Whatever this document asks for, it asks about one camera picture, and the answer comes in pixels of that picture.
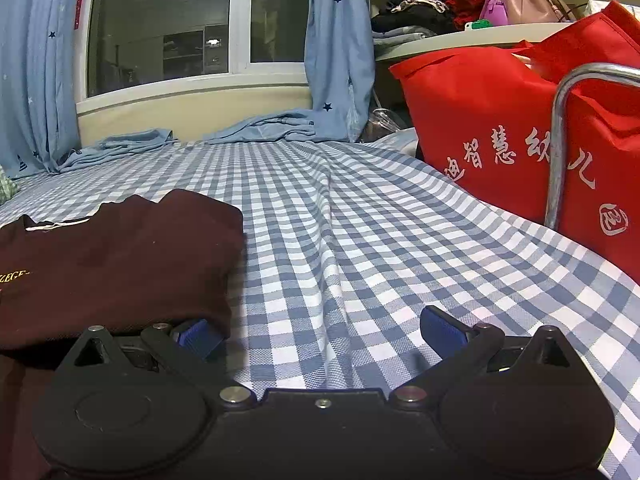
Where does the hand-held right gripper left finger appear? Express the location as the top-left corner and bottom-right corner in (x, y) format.
(56, 318), (256, 407)

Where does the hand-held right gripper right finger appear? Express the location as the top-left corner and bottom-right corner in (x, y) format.
(391, 305), (588, 406)

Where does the maroon shirt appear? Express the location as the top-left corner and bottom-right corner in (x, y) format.
(0, 189), (246, 480)

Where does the dark clothes pile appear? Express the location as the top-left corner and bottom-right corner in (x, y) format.
(371, 0), (457, 36)

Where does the blue white checked bedsheet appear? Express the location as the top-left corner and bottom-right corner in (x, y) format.
(0, 137), (640, 480)

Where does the red fabric tote bag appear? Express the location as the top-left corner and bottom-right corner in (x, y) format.
(527, 0), (640, 86)
(389, 46), (640, 286)

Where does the clear plastic bag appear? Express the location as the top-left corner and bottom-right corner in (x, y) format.
(369, 107), (417, 144)

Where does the green checked cloth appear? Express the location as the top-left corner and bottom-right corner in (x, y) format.
(0, 165), (21, 206)

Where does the white shelf board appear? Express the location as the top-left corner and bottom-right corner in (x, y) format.
(372, 20), (587, 64)

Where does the grey blue folded cloth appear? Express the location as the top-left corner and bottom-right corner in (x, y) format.
(372, 27), (439, 59)

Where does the blue star curtain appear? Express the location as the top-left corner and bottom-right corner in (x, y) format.
(0, 0), (177, 181)
(204, 0), (377, 146)

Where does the white framed window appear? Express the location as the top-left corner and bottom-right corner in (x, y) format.
(75, 0), (313, 113)

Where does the purple small bag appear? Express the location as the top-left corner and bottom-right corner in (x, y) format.
(479, 0), (510, 26)

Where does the metal chair frame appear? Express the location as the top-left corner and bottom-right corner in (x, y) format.
(544, 62), (640, 232)

